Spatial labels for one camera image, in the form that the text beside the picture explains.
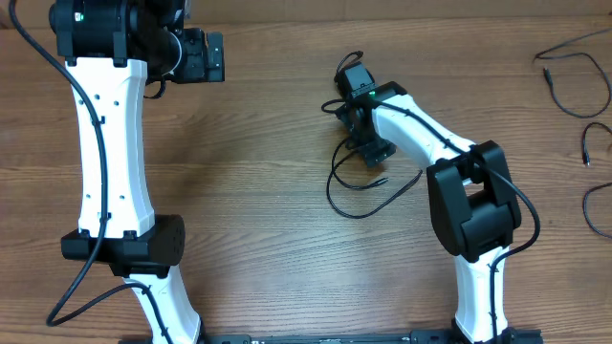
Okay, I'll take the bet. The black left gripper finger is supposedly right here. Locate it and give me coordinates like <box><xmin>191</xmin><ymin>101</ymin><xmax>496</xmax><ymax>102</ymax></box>
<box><xmin>206</xmin><ymin>64</ymin><xmax>225</xmax><ymax>82</ymax></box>
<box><xmin>206</xmin><ymin>32</ymin><xmax>224</xmax><ymax>67</ymax></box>

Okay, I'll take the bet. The black smooth usb cable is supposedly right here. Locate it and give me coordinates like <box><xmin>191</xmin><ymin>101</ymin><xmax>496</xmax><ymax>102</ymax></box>
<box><xmin>325</xmin><ymin>137</ymin><xmax>425</xmax><ymax>221</ymax></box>

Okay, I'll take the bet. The black braided usb cable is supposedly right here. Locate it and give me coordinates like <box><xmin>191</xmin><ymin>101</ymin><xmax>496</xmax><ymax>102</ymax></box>
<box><xmin>533</xmin><ymin>27</ymin><xmax>612</xmax><ymax>119</ymax></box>

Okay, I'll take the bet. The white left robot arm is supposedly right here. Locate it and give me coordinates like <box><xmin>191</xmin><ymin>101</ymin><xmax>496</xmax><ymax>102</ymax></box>
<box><xmin>49</xmin><ymin>0</ymin><xmax>225</xmax><ymax>343</ymax></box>

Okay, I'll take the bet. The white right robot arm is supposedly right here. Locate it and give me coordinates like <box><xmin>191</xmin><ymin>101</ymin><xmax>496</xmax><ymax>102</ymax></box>
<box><xmin>333</xmin><ymin>60</ymin><xmax>522</xmax><ymax>343</ymax></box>

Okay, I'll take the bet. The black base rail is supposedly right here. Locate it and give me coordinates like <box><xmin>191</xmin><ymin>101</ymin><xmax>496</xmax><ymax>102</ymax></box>
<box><xmin>119</xmin><ymin>328</ymin><xmax>544</xmax><ymax>344</ymax></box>

